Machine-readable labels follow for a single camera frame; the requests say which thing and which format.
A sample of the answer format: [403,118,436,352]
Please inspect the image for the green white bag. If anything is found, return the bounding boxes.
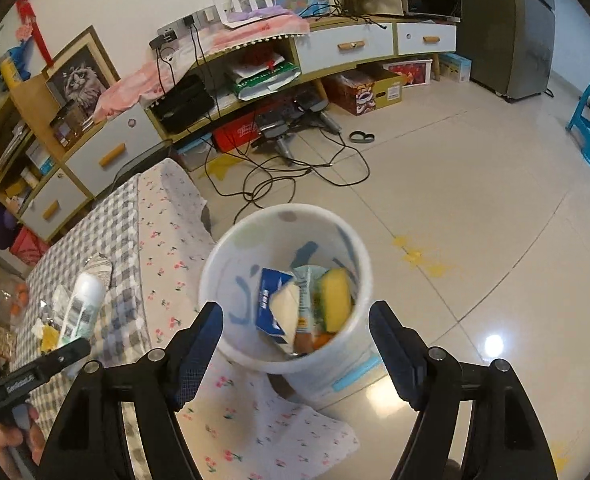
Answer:
[224,49,302,102]

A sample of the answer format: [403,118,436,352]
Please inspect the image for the red white gift box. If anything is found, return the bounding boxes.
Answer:
[382,57,437,87]

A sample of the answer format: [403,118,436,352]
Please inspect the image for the black floor cables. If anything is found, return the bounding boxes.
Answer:
[201,124,372,227]

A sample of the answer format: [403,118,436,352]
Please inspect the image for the wall power strip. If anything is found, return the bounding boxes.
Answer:
[149,4,222,51]

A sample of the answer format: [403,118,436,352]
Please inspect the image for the light blue white box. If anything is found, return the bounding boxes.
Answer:
[437,52,474,84]

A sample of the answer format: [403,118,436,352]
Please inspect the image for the red hanging decoration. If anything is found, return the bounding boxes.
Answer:
[14,0,57,69]

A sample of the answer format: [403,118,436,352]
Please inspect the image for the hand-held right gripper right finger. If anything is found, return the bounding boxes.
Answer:
[369,300,558,480]

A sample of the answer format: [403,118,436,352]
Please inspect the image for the pink cloth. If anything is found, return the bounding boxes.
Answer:
[92,11,312,122]

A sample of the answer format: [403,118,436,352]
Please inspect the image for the black handheld device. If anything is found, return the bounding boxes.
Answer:
[292,86,344,137]
[249,111,302,167]

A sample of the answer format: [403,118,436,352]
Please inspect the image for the clear plastic storage box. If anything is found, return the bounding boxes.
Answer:
[269,349,384,402]

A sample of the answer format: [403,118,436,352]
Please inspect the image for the crumpled white tissue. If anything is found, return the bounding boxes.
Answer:
[49,284,74,314]

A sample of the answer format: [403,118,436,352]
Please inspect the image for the white drawer wooden handle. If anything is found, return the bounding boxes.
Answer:
[292,22,397,82]
[396,22,458,57]
[19,166,94,242]
[64,104,169,197]

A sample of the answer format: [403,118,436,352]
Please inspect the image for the printed cardboard box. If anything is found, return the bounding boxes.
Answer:
[322,64,407,117]

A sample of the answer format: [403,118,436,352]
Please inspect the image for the orange carrot toy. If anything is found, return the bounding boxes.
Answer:
[295,330,335,356]

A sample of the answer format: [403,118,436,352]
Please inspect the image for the white blue shelf box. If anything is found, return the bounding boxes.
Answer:
[24,139,57,174]

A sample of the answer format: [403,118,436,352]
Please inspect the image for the grey refrigerator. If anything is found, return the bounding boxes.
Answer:
[456,0,559,104]

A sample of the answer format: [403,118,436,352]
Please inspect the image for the green yellow sponge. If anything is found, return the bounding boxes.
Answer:
[319,268,354,334]

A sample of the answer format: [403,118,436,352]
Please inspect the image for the yellow wrapper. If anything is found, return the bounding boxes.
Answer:
[39,326,62,354]

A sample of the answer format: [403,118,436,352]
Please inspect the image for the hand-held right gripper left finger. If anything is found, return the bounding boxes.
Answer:
[39,300,225,480]

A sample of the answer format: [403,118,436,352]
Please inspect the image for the clear jar orange contents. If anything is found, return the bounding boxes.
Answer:
[0,279,32,322]

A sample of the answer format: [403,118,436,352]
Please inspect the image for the white plastic bin blue marks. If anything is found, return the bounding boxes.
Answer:
[198,202,374,397]

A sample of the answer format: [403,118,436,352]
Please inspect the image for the framed cat picture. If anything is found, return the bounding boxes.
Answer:
[42,24,122,122]

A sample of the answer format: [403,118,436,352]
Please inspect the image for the cherry print cloth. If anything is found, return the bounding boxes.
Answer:
[134,157,362,480]

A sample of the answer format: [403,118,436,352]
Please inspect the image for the large blue carton box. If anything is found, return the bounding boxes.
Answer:
[255,266,298,348]

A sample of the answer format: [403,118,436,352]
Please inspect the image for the blue dinosaur toy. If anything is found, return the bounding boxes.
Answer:
[0,40,35,86]

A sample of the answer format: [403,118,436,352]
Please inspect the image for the clear light blue box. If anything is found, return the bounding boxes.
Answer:
[174,134,217,172]

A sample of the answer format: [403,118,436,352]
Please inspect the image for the black electronic box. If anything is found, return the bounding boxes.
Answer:
[151,73,217,134]

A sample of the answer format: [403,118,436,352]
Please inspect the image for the yellow can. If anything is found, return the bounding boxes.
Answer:
[0,56,27,92]

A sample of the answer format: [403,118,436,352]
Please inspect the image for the wooden cabinet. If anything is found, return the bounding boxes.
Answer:
[0,11,459,244]

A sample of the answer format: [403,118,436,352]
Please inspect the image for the white plastic bottle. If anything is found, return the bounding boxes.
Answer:
[59,272,107,347]

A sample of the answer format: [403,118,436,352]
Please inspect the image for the white router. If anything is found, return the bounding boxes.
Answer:
[214,0,289,27]

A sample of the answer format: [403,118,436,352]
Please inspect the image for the red bag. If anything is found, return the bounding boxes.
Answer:
[8,226,52,267]

